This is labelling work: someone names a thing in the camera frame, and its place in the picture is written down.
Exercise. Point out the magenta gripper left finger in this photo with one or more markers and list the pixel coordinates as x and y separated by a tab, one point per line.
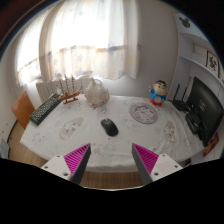
70	167

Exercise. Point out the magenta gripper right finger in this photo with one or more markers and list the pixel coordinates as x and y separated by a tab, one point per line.
152	166

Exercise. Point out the black computer mouse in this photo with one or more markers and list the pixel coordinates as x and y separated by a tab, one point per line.
109	127

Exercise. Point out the white patterned tablecloth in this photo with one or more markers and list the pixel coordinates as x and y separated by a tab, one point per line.
70	126

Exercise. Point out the round purple patterned coaster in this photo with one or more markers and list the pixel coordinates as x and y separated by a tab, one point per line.
143	113

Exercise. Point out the black keyboard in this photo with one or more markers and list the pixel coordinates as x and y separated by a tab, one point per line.
45	109

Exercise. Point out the black wifi router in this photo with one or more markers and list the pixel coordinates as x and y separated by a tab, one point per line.
179	104

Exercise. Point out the wooden model sailing ship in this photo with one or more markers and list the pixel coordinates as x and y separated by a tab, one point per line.
70	88

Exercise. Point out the cartoon boy figurine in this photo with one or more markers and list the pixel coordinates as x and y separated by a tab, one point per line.
158	92

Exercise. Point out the orange wooden chair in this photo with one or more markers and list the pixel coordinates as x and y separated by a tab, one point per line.
22	109

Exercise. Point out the white radiator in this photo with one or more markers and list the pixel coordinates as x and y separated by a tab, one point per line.
46	89

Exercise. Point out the black computer monitor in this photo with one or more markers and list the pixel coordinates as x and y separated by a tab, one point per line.
206	111

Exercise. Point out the framed calligraphy picture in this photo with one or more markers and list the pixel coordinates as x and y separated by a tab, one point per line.
212	63

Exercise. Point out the white sheer curtain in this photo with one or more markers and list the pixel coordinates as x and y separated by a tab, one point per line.
78	37

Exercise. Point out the white wall shelf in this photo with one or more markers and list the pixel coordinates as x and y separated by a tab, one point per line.
191	61

